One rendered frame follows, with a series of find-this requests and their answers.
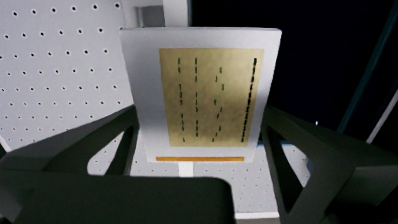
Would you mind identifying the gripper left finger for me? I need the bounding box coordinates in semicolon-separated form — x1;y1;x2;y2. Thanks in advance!
0;104;140;175

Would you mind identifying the grey perforated base plate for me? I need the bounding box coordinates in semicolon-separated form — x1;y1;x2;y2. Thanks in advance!
0;0;278;213

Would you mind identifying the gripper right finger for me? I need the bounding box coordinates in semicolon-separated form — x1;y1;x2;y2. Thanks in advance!
260;104;398;224

